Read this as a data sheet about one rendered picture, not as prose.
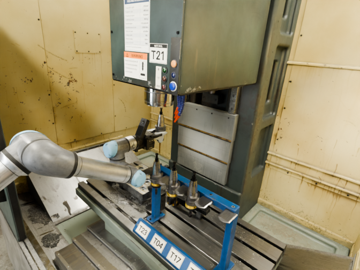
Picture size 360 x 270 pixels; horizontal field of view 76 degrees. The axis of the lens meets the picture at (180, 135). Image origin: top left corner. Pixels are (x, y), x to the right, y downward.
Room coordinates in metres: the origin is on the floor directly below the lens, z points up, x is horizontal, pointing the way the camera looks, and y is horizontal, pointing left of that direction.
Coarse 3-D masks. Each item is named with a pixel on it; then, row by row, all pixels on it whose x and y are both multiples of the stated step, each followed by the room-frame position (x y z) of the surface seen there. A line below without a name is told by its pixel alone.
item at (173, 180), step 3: (171, 171) 0.86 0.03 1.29; (174, 171) 0.86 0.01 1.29; (171, 174) 0.86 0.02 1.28; (174, 174) 0.85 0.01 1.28; (171, 177) 0.85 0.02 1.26; (174, 177) 0.85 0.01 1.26; (177, 177) 0.87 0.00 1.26; (171, 180) 0.85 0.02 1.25; (174, 180) 0.85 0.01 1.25; (177, 180) 0.86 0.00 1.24; (168, 183) 0.86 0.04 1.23; (171, 183) 0.85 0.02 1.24; (174, 183) 0.85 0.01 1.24; (177, 183) 0.86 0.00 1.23
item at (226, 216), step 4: (224, 212) 0.71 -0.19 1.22; (228, 212) 0.71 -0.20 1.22; (232, 212) 0.71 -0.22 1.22; (220, 216) 0.68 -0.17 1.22; (224, 216) 0.68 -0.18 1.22; (228, 216) 0.68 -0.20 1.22; (232, 216) 0.69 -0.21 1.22; (236, 216) 0.69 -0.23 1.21; (220, 220) 0.66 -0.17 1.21; (224, 220) 0.66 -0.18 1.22; (228, 220) 0.66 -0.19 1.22
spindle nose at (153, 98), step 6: (144, 90) 1.19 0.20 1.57; (150, 90) 1.14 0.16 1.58; (144, 96) 1.18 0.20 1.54; (150, 96) 1.13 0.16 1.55; (156, 96) 1.13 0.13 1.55; (162, 96) 1.13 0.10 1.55; (168, 96) 1.15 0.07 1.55; (144, 102) 1.19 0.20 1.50; (150, 102) 1.13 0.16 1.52; (156, 102) 1.13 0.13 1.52; (162, 102) 1.13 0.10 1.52; (168, 102) 1.15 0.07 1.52
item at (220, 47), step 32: (160, 0) 0.91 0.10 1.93; (192, 0) 0.87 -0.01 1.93; (224, 0) 1.01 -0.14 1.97; (256, 0) 1.21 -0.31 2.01; (160, 32) 0.91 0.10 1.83; (192, 32) 0.88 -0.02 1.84; (224, 32) 1.03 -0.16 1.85; (256, 32) 1.25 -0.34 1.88; (160, 64) 0.91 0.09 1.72; (192, 64) 0.89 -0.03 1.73; (224, 64) 1.05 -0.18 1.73; (256, 64) 1.29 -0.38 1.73
